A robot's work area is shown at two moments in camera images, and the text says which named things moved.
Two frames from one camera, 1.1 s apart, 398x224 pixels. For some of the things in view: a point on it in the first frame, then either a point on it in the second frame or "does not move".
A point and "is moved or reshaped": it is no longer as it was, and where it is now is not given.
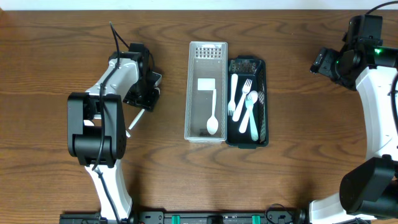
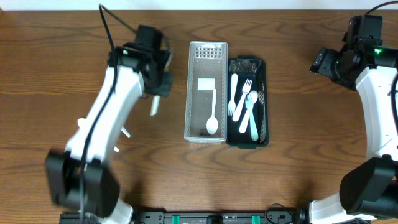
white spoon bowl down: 212,122 does not move
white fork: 232,104 does not move
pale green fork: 254,132 does not move
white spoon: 137,119 is moved or reshaped
